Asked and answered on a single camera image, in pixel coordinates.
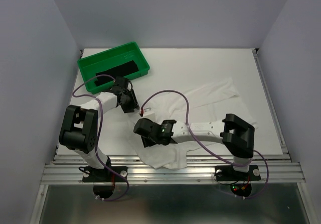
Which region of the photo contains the white t shirt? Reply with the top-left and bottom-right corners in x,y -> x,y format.
126,78 -> 257,170

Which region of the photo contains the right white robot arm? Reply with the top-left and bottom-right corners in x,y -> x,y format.
133,114 -> 255,179

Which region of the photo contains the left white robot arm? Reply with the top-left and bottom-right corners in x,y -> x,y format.
59,74 -> 139,181

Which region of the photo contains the black rolled t shirt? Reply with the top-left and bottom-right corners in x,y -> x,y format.
95,60 -> 138,86

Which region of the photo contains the green plastic bin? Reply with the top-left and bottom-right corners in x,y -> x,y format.
78,42 -> 150,94

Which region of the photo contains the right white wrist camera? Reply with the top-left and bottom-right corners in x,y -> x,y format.
139,107 -> 156,121

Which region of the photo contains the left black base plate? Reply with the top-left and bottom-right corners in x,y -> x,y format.
78,166 -> 125,183

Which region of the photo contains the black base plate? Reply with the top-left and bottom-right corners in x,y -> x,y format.
78,166 -> 125,183
214,165 -> 261,182

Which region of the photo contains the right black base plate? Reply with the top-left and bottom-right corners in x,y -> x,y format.
214,165 -> 261,182

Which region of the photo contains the aluminium frame rail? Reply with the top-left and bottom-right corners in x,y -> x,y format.
40,154 -> 307,184

